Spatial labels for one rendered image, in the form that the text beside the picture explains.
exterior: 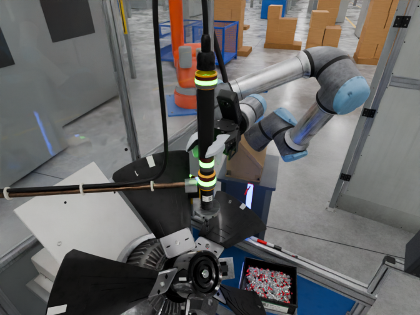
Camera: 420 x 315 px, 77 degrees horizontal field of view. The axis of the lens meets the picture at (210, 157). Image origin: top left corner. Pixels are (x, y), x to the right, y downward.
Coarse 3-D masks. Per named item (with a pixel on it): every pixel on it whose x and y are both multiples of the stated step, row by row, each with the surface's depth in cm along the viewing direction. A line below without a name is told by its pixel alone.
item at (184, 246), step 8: (176, 232) 74; (184, 232) 74; (160, 240) 74; (168, 240) 74; (176, 240) 74; (184, 240) 74; (192, 240) 74; (168, 248) 74; (176, 248) 74; (184, 248) 74; (192, 248) 74; (168, 256) 74
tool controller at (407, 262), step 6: (414, 240) 88; (408, 246) 92; (414, 246) 86; (408, 252) 90; (414, 252) 85; (408, 258) 88; (414, 258) 83; (408, 264) 87; (414, 264) 84; (408, 270) 87; (414, 270) 85
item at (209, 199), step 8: (208, 40) 47; (208, 48) 48; (200, 56) 48; (208, 56) 48; (200, 64) 49; (208, 64) 48; (200, 192) 67; (208, 192) 66; (208, 200) 67; (208, 208) 69
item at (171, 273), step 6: (168, 270) 66; (174, 270) 67; (162, 276) 66; (168, 276) 67; (156, 282) 66; (168, 282) 69; (156, 288) 67; (162, 288) 69; (150, 294) 67; (156, 294) 68
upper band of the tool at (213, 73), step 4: (196, 72) 52; (200, 72) 53; (204, 72) 53; (208, 72) 53; (212, 72) 52; (216, 72) 51; (200, 76) 49; (204, 76) 49; (208, 76) 49; (212, 76) 50; (212, 84) 50
